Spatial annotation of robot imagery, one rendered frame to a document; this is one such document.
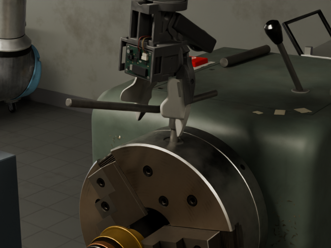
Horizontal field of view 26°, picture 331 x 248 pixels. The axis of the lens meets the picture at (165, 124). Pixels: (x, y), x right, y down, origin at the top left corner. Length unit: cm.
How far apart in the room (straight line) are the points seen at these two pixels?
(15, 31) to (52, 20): 442
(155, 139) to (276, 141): 21
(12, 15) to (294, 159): 64
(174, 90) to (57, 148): 393
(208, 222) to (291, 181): 17
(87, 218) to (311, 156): 41
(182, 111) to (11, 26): 53
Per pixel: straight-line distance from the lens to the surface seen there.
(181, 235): 114
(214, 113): 130
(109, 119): 140
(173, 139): 118
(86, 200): 128
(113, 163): 121
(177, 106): 109
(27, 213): 401
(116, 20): 545
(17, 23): 151
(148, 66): 105
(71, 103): 99
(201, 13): 496
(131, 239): 112
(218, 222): 114
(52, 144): 509
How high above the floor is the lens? 161
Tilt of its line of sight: 17 degrees down
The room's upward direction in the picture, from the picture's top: straight up
